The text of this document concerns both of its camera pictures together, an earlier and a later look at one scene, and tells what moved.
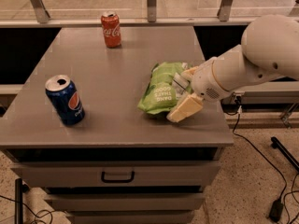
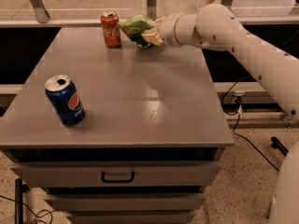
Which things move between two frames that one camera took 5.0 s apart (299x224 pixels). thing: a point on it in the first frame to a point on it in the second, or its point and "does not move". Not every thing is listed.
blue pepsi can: x=65 y=99 does not move
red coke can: x=111 y=25 does not move
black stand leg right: x=284 y=151 does not move
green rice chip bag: x=164 y=86 to x=135 y=26
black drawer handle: x=117 y=180 does not move
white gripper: x=205 y=79 to x=167 y=29
